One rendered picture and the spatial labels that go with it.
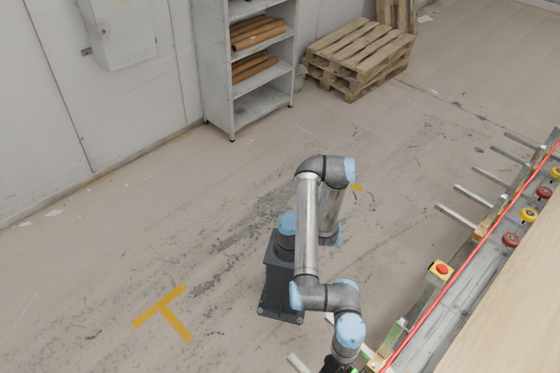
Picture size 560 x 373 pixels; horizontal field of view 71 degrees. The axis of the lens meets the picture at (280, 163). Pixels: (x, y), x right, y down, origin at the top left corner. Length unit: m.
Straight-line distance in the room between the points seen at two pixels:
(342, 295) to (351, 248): 1.82
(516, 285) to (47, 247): 3.07
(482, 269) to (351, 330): 1.42
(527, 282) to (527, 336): 0.29
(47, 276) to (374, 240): 2.43
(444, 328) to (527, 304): 0.40
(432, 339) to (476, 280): 0.48
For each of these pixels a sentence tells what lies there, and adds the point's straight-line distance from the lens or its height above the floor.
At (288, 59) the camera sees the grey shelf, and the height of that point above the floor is 0.55.
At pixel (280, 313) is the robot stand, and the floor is 0.06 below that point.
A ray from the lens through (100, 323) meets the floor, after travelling 2.99.
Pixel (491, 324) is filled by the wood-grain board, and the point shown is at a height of 0.90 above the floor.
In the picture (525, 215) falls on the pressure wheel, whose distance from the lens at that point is 2.58.
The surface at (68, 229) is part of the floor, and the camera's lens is 3.53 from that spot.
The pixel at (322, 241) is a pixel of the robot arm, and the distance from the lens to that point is 2.16.
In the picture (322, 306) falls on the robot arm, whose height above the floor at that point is 1.34.
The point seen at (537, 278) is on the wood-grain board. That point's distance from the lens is 2.33.
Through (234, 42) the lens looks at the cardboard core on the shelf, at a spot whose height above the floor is 0.94.
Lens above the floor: 2.55
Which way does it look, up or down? 43 degrees down
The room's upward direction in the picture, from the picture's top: 3 degrees clockwise
